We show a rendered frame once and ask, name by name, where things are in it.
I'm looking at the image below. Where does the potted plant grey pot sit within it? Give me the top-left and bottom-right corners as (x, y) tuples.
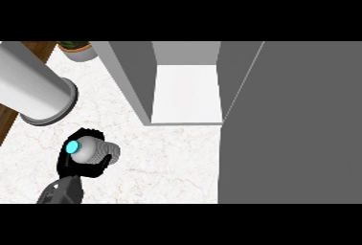
(55, 41), (100, 63)

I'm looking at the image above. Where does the dark grey cabinet door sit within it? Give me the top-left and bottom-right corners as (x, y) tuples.
(216, 41), (362, 205)

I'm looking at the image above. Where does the white paper towel roll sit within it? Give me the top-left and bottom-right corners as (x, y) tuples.
(0, 41), (80, 126)

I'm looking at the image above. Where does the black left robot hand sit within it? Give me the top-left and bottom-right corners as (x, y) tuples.
(55, 127), (114, 179)

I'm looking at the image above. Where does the grey open cabinet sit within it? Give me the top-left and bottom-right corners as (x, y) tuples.
(89, 41), (267, 126)

